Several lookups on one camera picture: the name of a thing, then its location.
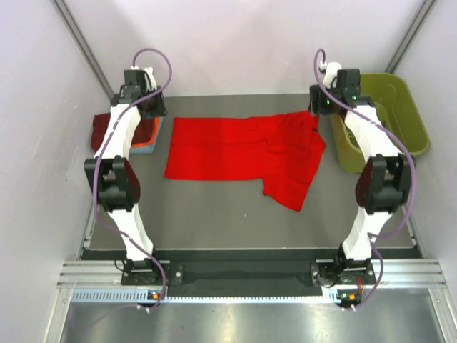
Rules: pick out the green plastic laundry basket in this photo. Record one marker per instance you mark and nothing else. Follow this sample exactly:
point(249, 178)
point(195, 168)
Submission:
point(397, 112)

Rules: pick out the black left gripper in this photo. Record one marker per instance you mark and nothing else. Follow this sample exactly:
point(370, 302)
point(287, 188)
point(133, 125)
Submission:
point(159, 111)

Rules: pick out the dark red folded shirt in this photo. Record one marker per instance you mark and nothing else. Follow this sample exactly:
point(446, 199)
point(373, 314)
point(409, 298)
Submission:
point(100, 125)

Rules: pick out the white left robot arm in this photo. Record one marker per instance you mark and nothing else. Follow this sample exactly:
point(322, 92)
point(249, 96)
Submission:
point(115, 187)

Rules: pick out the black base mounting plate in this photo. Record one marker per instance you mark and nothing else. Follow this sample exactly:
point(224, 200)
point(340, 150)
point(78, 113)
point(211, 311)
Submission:
point(305, 272)

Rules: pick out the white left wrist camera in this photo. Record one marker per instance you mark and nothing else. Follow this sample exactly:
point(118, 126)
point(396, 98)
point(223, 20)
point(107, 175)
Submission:
point(149, 77)

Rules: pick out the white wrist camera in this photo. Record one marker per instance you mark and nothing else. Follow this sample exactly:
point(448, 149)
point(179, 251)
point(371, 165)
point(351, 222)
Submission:
point(330, 71)
point(149, 77)

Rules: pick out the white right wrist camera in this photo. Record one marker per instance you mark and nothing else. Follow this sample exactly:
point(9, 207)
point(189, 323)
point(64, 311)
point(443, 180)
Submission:
point(330, 71)

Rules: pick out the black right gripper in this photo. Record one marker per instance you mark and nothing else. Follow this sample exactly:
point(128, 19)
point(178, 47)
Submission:
point(316, 94)

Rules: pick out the slotted cable duct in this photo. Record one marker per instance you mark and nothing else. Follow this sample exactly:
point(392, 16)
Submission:
point(149, 296)

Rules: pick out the red t shirt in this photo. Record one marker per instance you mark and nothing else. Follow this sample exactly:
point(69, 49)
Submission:
point(284, 151)

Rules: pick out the orange folded shirt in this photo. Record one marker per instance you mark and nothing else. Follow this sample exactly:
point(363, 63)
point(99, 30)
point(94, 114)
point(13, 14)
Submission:
point(153, 134)

